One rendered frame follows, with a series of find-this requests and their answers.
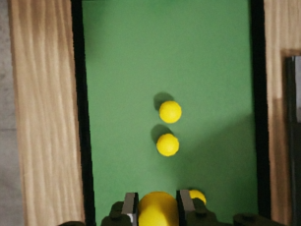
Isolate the yellow ball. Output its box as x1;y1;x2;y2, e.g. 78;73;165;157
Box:
156;134;179;156
138;191;179;226
189;190;206;204
159;100;181;123

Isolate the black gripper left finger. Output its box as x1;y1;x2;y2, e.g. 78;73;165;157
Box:
57;193;139;226

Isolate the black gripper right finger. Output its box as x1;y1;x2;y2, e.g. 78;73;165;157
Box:
176;190;287;226

